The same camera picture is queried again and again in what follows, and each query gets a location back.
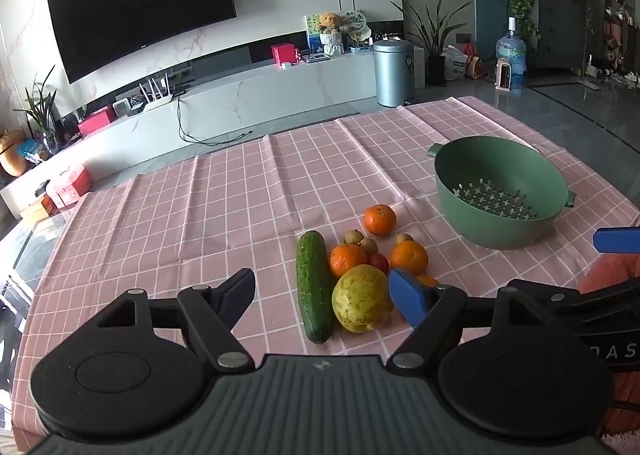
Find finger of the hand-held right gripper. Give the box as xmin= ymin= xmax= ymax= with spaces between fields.
xmin=592 ymin=226 xmax=640 ymax=254

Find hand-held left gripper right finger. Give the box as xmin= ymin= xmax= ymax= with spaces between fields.
xmin=387 ymin=269 xmax=553 ymax=368

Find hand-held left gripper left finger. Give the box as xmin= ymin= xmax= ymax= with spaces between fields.
xmin=95 ymin=267 xmax=257 ymax=371

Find yellow-green guava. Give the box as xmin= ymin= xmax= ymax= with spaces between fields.
xmin=331 ymin=265 xmax=394 ymax=334

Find green cucumber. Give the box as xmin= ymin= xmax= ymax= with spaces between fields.
xmin=296 ymin=230 xmax=335 ymax=345

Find green plastic colander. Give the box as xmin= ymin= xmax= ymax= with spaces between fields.
xmin=427 ymin=135 xmax=577 ymax=251

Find pink checked tablecloth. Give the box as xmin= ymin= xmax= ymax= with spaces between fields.
xmin=10 ymin=96 xmax=640 ymax=451

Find red gift boxes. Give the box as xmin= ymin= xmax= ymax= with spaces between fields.
xmin=46 ymin=164 xmax=93 ymax=210

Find small white heater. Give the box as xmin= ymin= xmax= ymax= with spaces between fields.
xmin=494 ymin=58 xmax=516 ymax=91

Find white marble television cabinet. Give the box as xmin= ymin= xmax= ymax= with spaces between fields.
xmin=0 ymin=48 xmax=426 ymax=221

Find white router with antennas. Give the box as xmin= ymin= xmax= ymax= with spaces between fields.
xmin=139 ymin=76 xmax=173 ymax=110

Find cardboard box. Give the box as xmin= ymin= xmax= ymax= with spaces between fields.
xmin=22 ymin=195 xmax=56 ymax=223

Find grey-blue cabinet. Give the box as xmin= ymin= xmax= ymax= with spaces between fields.
xmin=537 ymin=0 xmax=588 ymax=68

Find blue water jug with pump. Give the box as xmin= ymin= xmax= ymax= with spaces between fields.
xmin=495 ymin=16 xmax=528 ymax=86

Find pink box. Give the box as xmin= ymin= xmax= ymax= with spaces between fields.
xmin=77 ymin=106 xmax=117 ymax=136

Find silver pedal trash can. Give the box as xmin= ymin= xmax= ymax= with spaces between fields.
xmin=372 ymin=39 xmax=416 ymax=108

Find orange shopping bag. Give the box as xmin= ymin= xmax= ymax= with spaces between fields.
xmin=465 ymin=42 xmax=483 ymax=78

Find white box beside trash can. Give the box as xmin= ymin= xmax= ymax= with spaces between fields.
xmin=412 ymin=46 xmax=426 ymax=90

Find long-leaf plant in black pot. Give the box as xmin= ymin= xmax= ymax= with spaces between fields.
xmin=392 ymin=0 xmax=473 ymax=86

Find white plastic bag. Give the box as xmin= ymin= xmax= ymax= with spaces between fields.
xmin=442 ymin=45 xmax=468 ymax=81

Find red box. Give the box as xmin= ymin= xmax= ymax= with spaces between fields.
xmin=271 ymin=43 xmax=298 ymax=67

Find golden gourd ornament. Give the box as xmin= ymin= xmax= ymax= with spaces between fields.
xmin=0 ymin=129 xmax=31 ymax=176

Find standing picture card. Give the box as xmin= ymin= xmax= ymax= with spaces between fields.
xmin=304 ymin=14 xmax=326 ymax=56

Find green plant in glass vase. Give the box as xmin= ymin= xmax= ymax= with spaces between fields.
xmin=14 ymin=65 xmax=58 ymax=156

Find round paper fan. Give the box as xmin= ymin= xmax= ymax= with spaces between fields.
xmin=340 ymin=9 xmax=373 ymax=43

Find black curved television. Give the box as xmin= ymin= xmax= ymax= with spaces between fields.
xmin=46 ymin=0 xmax=237 ymax=84

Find black cables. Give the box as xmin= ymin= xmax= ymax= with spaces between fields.
xmin=177 ymin=95 xmax=266 ymax=143

